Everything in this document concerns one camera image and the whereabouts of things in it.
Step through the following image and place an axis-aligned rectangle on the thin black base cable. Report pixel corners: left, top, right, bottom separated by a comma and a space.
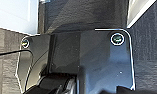
0, 48, 36, 92

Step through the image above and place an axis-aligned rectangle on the round base bolt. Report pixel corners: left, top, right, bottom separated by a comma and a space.
110, 32, 126, 47
21, 38, 31, 49

